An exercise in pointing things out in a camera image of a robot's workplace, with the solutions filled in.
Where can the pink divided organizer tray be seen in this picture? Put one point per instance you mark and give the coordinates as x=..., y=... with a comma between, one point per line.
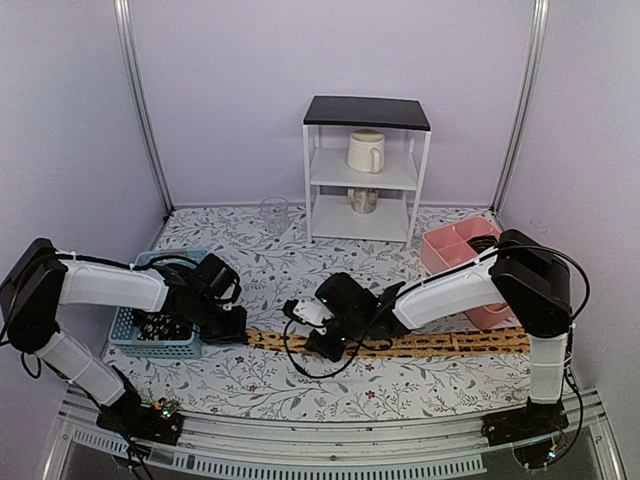
x=449, y=246

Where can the front aluminium rail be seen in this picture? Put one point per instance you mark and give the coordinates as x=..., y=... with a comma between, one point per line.
x=446, y=447

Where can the left aluminium frame post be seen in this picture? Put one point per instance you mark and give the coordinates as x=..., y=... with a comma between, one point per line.
x=125, y=31

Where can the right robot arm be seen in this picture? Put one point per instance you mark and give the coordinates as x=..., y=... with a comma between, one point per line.
x=532, y=280

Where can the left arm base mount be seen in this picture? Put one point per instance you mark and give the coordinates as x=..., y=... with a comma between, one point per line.
x=132, y=420

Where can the black white-patterned tie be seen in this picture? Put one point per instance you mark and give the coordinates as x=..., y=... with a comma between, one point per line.
x=155, y=326

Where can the yellow beetle-print tie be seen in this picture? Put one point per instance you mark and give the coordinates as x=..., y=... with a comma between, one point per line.
x=501, y=341

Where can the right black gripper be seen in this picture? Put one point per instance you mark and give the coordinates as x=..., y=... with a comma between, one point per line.
x=334, y=353

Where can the aluminium frame post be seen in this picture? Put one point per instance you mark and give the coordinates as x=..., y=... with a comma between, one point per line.
x=531, y=68
x=125, y=31

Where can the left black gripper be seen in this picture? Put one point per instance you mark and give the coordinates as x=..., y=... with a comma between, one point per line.
x=236, y=329

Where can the white shelf with black top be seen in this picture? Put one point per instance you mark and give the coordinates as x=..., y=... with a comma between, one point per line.
x=326, y=128

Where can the blue plastic basket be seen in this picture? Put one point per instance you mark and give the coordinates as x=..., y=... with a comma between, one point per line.
x=126, y=335

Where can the floral table mat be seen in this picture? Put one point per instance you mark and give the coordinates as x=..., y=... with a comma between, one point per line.
x=241, y=381

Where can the right aluminium frame post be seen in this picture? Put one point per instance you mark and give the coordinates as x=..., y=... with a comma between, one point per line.
x=531, y=68

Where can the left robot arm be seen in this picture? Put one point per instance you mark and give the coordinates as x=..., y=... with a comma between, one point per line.
x=45, y=278

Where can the cream ceramic mug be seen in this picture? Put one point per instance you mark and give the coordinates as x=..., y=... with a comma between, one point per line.
x=366, y=151

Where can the clear glass cup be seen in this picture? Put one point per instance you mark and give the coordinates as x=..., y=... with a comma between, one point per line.
x=275, y=213

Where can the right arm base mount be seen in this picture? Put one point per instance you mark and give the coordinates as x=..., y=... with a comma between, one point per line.
x=524, y=423

